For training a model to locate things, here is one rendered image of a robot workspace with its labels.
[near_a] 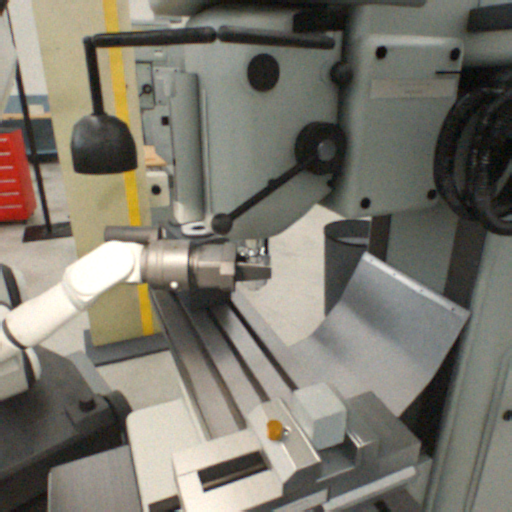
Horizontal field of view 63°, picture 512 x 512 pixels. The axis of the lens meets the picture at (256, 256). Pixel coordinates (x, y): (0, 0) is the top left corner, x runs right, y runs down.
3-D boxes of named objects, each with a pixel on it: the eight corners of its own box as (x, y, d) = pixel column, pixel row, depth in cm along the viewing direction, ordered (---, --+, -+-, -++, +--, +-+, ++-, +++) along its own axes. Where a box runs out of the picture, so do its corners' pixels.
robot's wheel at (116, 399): (105, 429, 148) (97, 384, 141) (119, 422, 151) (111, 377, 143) (130, 466, 134) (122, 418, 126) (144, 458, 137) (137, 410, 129)
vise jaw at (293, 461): (281, 496, 53) (282, 474, 52) (246, 427, 64) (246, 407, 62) (322, 480, 56) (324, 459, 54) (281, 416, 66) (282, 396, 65)
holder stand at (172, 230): (189, 311, 109) (184, 239, 101) (162, 278, 126) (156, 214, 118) (231, 300, 114) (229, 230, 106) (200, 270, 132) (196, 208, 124)
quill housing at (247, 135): (223, 258, 59) (214, -6, 47) (186, 216, 77) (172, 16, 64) (338, 239, 66) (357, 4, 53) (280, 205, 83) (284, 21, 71)
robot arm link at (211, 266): (233, 256, 67) (158, 255, 67) (234, 309, 70) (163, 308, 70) (237, 229, 78) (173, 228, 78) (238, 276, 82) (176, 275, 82)
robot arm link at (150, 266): (162, 288, 69) (93, 287, 69) (175, 292, 80) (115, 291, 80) (165, 220, 71) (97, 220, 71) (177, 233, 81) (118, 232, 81)
